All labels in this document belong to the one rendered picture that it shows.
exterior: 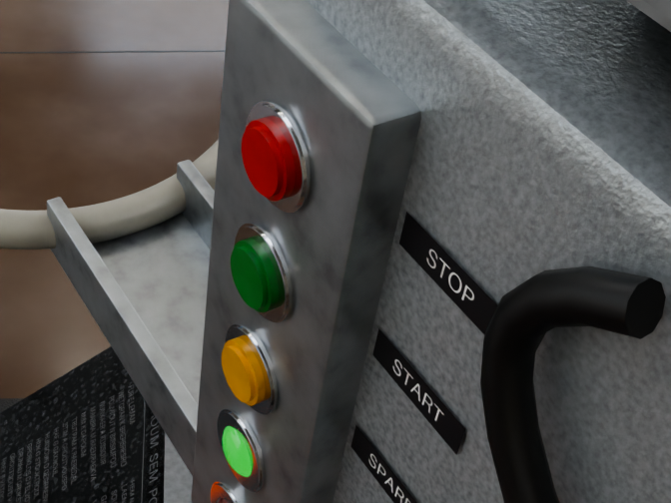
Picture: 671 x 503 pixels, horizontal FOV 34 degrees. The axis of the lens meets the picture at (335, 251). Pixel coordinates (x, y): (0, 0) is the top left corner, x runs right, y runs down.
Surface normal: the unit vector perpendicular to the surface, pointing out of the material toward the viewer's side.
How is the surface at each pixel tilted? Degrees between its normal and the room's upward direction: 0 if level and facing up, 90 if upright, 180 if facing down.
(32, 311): 0
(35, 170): 0
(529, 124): 67
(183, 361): 2
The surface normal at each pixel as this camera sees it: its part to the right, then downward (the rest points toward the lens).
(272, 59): -0.83, 0.29
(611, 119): -0.19, -0.55
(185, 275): 0.15, -0.70
